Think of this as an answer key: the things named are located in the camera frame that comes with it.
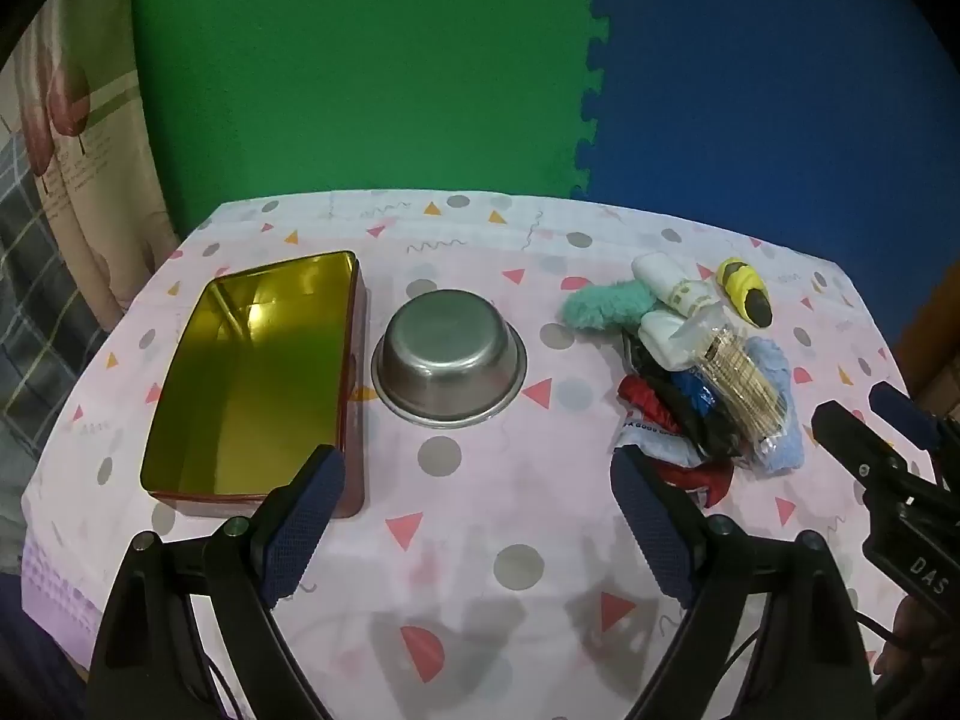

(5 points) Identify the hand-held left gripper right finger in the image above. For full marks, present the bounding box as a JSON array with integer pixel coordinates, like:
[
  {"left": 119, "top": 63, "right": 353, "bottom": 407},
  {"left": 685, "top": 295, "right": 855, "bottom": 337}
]
[{"left": 609, "top": 446, "right": 878, "bottom": 720}]

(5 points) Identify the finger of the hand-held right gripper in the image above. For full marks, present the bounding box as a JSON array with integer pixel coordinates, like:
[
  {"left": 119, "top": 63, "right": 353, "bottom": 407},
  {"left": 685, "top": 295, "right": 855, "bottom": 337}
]
[
  {"left": 870, "top": 382, "right": 960, "bottom": 458},
  {"left": 814, "top": 401, "right": 938, "bottom": 496}
]

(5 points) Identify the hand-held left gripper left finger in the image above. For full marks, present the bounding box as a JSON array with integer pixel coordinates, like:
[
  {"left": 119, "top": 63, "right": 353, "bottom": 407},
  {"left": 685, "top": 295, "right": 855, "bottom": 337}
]
[{"left": 90, "top": 444, "right": 347, "bottom": 720}]

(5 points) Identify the light blue fluffy towel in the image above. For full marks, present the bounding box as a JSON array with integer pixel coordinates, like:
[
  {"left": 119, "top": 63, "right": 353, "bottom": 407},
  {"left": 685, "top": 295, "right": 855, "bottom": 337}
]
[{"left": 742, "top": 336, "right": 805, "bottom": 475}]

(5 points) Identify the black scrunchie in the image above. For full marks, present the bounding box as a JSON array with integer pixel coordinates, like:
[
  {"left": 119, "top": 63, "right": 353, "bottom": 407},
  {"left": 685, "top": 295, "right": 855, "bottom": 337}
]
[{"left": 622, "top": 330, "right": 743, "bottom": 462}]

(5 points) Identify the silver cloth with red ruffle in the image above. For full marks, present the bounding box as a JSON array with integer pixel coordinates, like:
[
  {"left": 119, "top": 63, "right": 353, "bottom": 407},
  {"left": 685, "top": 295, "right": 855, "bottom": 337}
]
[{"left": 616, "top": 373, "right": 736, "bottom": 507}]

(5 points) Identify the clear plastic bag of sticks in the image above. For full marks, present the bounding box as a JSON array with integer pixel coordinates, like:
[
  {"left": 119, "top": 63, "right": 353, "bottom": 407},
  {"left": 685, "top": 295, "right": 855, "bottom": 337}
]
[{"left": 671, "top": 307, "right": 796, "bottom": 458}]

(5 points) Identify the gold rectangular tin box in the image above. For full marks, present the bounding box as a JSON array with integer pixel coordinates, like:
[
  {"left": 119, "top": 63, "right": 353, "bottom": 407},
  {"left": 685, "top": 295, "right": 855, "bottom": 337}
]
[{"left": 140, "top": 250, "right": 368, "bottom": 520}]

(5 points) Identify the yellow and black plush toy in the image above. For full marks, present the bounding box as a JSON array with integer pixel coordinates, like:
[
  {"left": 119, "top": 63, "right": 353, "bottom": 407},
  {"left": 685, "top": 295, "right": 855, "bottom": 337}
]
[{"left": 716, "top": 259, "right": 773, "bottom": 329}]

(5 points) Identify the small white cloth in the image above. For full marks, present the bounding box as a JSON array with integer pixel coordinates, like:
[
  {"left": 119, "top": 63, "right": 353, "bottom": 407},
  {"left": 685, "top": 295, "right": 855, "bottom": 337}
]
[{"left": 640, "top": 311, "right": 706, "bottom": 370}]

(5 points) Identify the teal fluffy scrunchie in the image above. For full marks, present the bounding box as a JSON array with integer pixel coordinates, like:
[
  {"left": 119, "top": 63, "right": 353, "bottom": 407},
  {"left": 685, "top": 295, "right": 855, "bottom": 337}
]
[{"left": 562, "top": 279, "right": 657, "bottom": 335}]

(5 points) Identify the white towel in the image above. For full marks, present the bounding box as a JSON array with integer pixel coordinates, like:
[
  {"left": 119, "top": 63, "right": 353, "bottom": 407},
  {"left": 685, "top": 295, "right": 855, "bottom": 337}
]
[{"left": 631, "top": 251, "right": 725, "bottom": 316}]

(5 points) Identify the person's right hand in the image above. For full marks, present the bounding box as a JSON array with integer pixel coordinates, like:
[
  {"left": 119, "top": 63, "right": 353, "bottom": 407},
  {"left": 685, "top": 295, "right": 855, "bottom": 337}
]
[{"left": 874, "top": 600, "right": 960, "bottom": 683}]

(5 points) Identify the brown cardboard box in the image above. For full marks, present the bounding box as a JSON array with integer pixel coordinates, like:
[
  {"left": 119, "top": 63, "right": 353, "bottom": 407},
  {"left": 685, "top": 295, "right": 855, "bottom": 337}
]
[{"left": 892, "top": 262, "right": 960, "bottom": 421}]

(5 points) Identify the pink patterned tablecloth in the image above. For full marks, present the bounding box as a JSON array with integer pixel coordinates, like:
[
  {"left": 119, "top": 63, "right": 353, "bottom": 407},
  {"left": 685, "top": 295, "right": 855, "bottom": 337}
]
[{"left": 21, "top": 191, "right": 912, "bottom": 720}]

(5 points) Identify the stainless steel bowl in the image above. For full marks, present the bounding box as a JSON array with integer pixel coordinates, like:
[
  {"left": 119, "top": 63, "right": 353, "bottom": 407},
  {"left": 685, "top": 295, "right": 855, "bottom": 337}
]
[{"left": 370, "top": 289, "right": 527, "bottom": 430}]

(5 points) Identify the dark blue cloth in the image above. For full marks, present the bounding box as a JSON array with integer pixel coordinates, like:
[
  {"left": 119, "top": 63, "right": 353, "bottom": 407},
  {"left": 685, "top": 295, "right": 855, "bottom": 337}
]
[{"left": 0, "top": 577, "right": 102, "bottom": 720}]

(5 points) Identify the blue foam mat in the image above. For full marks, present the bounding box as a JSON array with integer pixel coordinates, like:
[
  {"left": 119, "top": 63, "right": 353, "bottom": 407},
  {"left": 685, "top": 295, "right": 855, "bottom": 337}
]
[{"left": 570, "top": 0, "right": 960, "bottom": 361}]

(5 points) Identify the grey plaid cloth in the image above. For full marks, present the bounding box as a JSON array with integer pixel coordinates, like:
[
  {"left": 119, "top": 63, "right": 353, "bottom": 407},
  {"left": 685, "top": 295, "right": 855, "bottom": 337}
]
[{"left": 0, "top": 124, "right": 113, "bottom": 421}]

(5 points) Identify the beige printed curtain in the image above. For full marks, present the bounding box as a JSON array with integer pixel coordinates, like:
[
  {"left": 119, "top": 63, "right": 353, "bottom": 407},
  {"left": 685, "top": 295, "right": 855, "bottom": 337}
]
[{"left": 0, "top": 0, "right": 181, "bottom": 331}]

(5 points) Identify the green foam mat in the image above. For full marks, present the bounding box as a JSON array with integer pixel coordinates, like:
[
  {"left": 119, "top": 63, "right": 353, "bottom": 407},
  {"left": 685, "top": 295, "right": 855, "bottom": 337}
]
[{"left": 129, "top": 0, "right": 623, "bottom": 237}]

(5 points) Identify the black cable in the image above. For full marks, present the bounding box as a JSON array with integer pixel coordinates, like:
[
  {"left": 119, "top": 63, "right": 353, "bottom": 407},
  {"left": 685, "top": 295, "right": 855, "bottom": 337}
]
[{"left": 853, "top": 611, "right": 905, "bottom": 650}]

